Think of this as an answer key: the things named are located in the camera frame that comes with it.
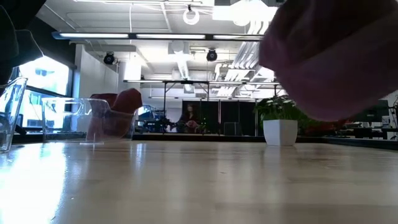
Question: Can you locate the black computer monitor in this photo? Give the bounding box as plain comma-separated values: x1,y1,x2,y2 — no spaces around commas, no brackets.
354,99,390,123

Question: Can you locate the green leafy plant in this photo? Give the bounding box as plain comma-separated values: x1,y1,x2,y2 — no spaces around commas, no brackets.
253,95,312,126

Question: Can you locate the round white ceiling lamp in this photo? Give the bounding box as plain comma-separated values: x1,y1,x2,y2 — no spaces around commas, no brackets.
182,4,200,26

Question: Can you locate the white square plant pot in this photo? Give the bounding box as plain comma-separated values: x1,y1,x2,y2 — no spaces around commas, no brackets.
262,119,299,147

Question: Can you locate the long ceiling light bar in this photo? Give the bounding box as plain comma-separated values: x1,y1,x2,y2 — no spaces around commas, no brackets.
52,31,264,41

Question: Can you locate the black desk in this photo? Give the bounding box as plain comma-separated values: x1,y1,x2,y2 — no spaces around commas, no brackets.
323,126,398,151

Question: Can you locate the wide clear plastic bin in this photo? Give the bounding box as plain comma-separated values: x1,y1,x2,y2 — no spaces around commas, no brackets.
42,98,137,143

